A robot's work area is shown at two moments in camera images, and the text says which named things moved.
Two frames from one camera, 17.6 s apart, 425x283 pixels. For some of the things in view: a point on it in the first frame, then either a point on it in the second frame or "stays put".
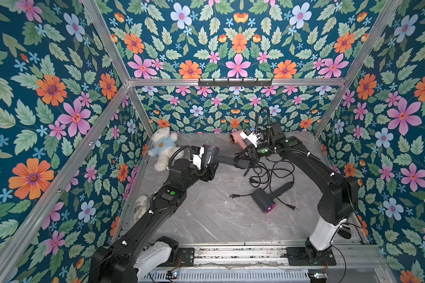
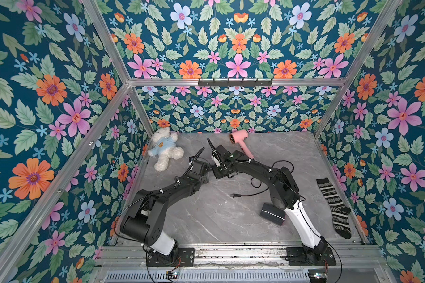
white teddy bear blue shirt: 164,148 stays put
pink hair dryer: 236,137 stays put
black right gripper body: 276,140 -> 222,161
